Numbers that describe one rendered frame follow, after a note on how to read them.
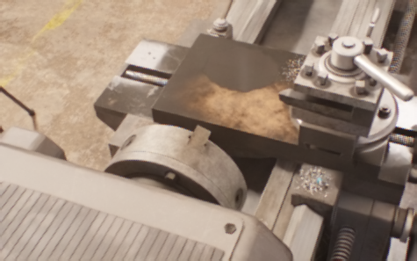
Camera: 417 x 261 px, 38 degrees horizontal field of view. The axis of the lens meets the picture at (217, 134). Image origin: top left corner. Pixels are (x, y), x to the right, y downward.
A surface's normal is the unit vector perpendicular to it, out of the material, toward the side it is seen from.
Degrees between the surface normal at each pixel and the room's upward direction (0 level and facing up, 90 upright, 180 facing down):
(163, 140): 6
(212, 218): 0
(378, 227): 90
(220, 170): 45
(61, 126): 0
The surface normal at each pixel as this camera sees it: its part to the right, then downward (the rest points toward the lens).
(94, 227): -0.03, -0.69
